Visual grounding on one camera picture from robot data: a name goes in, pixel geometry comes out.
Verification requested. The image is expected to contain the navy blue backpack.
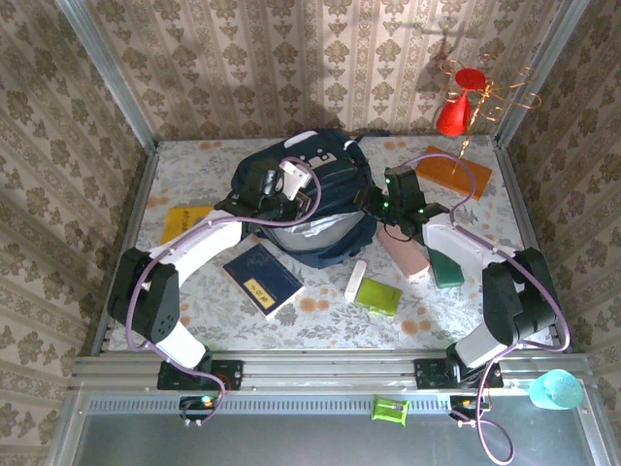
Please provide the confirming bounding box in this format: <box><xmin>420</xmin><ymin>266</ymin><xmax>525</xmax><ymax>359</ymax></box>
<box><xmin>230</xmin><ymin>128</ymin><xmax>392</xmax><ymax>269</ymax></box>

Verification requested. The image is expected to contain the pink pencil case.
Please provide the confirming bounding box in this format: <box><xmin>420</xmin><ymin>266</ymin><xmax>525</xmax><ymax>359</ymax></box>
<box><xmin>376</xmin><ymin>225</ymin><xmax>432</xmax><ymax>283</ymax></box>

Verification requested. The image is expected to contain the navy book with yellow label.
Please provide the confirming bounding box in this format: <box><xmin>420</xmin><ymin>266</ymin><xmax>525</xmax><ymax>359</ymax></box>
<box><xmin>223</xmin><ymin>243</ymin><xmax>306</xmax><ymax>320</ymax></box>

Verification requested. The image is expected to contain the white stick-shaped eraser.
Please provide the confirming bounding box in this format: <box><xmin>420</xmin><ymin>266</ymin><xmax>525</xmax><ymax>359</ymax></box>
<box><xmin>344</xmin><ymin>259</ymin><xmax>369</xmax><ymax>301</ymax></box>

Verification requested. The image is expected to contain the yellow notebook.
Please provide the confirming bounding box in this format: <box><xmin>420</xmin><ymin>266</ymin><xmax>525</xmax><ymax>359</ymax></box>
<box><xmin>160</xmin><ymin>206</ymin><xmax>217</xmax><ymax>246</ymax></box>

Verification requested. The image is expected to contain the green tissue pack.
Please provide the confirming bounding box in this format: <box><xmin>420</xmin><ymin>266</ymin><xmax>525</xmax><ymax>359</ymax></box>
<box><xmin>352</xmin><ymin>278</ymin><xmax>404</xmax><ymax>317</ymax></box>

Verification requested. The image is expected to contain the orange wooden base block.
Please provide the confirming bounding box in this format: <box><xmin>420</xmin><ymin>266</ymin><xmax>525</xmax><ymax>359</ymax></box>
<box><xmin>415</xmin><ymin>146</ymin><xmax>494</xmax><ymax>201</ymax></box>

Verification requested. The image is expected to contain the red cup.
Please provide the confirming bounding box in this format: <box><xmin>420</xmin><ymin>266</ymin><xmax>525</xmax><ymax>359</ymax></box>
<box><xmin>435</xmin><ymin>67</ymin><xmax>488</xmax><ymax>138</ymax></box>

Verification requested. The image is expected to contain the green plastic clip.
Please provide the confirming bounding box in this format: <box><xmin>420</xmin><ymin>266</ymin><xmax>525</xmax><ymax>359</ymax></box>
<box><xmin>371</xmin><ymin>395</ymin><xmax>411</xmax><ymax>428</ymax></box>

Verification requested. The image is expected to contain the left controller board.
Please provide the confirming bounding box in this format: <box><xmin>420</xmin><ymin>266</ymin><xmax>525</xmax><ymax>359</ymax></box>
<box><xmin>178</xmin><ymin>395</ymin><xmax>220</xmax><ymax>422</ymax></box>

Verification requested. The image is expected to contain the controller board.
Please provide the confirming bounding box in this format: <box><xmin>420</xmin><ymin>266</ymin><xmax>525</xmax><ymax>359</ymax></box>
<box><xmin>178</xmin><ymin>395</ymin><xmax>220</xmax><ymax>422</ymax></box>
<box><xmin>448</xmin><ymin>393</ymin><xmax>492</xmax><ymax>422</ymax></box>

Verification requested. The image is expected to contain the right controller board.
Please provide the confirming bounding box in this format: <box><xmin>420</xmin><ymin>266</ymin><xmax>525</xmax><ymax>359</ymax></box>
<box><xmin>448</xmin><ymin>393</ymin><xmax>492</xmax><ymax>422</ymax></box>

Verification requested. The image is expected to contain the grey metal sheet panel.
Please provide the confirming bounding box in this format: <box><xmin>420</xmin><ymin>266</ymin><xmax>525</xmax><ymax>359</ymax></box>
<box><xmin>48</xmin><ymin>412</ymin><xmax>612</xmax><ymax>466</ymax></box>

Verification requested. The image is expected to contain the teal plastic cup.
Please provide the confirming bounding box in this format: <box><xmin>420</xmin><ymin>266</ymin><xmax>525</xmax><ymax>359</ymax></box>
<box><xmin>528</xmin><ymin>368</ymin><xmax>583</xmax><ymax>412</ymax></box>

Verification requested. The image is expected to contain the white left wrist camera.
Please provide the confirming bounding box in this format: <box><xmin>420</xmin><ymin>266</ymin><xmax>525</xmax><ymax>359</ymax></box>
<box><xmin>278</xmin><ymin>162</ymin><xmax>311</xmax><ymax>200</ymax></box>

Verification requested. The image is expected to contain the aluminium side rail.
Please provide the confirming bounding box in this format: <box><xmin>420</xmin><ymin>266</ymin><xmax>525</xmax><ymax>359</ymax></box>
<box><xmin>493</xmin><ymin>140</ymin><xmax>573</xmax><ymax>353</ymax></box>
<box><xmin>89</xmin><ymin>143</ymin><xmax>160</xmax><ymax>355</ymax></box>

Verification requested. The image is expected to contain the gold wire ornament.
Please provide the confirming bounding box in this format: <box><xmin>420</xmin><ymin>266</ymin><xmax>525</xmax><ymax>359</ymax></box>
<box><xmin>439</xmin><ymin>52</ymin><xmax>543</xmax><ymax>176</ymax></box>

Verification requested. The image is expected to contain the aluminium mounting rail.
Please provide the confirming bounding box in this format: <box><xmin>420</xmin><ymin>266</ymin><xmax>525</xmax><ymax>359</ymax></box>
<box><xmin>67</xmin><ymin>349</ymin><xmax>596</xmax><ymax>393</ymax></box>

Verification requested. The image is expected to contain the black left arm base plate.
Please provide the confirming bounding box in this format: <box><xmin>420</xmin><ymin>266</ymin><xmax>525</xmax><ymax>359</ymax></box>
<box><xmin>157</xmin><ymin>358</ymin><xmax>245</xmax><ymax>392</ymax></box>

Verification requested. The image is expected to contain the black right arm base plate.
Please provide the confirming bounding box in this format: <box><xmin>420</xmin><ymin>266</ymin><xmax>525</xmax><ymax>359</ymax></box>
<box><xmin>414</xmin><ymin>357</ymin><xmax>505</xmax><ymax>390</ymax></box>

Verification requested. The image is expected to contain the aluminium frame post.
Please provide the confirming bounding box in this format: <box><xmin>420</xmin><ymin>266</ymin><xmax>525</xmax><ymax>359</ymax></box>
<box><xmin>493</xmin><ymin>0</ymin><xmax>591</xmax><ymax>147</ymax></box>
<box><xmin>55</xmin><ymin>0</ymin><xmax>160</xmax><ymax>152</ymax></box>

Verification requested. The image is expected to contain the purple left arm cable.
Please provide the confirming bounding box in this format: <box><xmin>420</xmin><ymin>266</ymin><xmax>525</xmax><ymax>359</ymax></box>
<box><xmin>124</xmin><ymin>155</ymin><xmax>322</xmax><ymax>428</ymax></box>

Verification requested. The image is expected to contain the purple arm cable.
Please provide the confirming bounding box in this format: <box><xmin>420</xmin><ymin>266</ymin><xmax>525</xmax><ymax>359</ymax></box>
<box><xmin>124</xmin><ymin>155</ymin><xmax>322</xmax><ymax>428</ymax></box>
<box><xmin>405</xmin><ymin>152</ymin><xmax>572</xmax><ymax>466</ymax></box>

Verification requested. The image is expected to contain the grey slotted cable duct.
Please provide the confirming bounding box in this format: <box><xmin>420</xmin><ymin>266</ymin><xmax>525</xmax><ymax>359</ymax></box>
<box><xmin>82</xmin><ymin>392</ymin><xmax>591</xmax><ymax>415</ymax></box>

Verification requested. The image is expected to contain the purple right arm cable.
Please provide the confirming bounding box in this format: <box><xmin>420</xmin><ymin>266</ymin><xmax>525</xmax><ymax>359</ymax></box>
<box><xmin>405</xmin><ymin>152</ymin><xmax>572</xmax><ymax>466</ymax></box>

